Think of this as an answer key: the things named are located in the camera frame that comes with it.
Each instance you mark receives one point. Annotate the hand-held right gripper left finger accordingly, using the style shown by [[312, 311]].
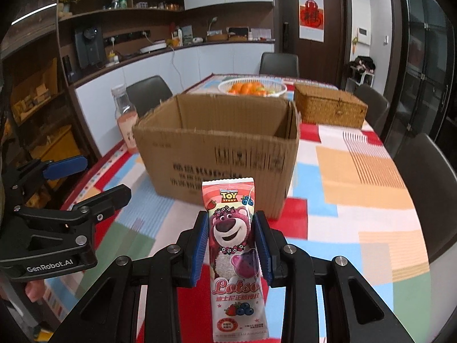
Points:
[[200, 253]]

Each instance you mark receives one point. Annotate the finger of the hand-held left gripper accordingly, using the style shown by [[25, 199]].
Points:
[[66, 166], [107, 198]]

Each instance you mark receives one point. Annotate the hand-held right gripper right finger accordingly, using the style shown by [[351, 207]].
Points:
[[262, 253]]

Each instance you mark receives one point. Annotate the pink bear snack packet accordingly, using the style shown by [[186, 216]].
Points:
[[235, 250]]

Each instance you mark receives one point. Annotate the brown cardboard box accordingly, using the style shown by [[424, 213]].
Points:
[[200, 157]]

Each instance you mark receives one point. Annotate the person's left hand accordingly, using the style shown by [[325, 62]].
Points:
[[35, 290]]

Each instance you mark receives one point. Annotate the pink drink bottle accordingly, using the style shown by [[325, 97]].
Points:
[[126, 125]]

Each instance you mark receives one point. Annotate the grey dining chair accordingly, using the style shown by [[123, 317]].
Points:
[[428, 193], [278, 65], [373, 103], [148, 94]]

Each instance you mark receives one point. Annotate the small yellow bottle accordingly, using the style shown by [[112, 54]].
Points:
[[112, 58]]

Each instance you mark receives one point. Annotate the black coffee machine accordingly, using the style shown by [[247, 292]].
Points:
[[90, 48]]

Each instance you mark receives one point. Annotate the round white appliance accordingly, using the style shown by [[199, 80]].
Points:
[[152, 47]]

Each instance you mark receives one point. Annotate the orange tangerine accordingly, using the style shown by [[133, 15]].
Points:
[[235, 88], [260, 92], [249, 87]]

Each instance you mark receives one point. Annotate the wicker lidded box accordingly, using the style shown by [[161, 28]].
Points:
[[328, 105]]

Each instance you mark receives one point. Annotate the white base cabinet counter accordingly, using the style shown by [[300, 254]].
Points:
[[200, 64]]

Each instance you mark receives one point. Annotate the white fruit basket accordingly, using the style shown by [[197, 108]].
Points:
[[278, 91]]

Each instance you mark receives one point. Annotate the white green bottle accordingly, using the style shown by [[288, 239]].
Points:
[[185, 36]]

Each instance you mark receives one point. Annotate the white stool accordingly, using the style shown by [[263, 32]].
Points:
[[360, 80]]

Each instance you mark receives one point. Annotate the dark wooden door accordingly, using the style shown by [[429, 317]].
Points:
[[285, 43]]

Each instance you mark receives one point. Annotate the dark bag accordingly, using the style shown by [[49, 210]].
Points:
[[362, 64]]

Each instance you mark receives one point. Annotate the white intercom panel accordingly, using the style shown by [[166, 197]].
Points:
[[363, 36]]

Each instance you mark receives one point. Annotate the black glass cabinet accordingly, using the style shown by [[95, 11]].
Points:
[[425, 60]]

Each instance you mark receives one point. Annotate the red wall poster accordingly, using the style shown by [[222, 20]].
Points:
[[311, 18]]

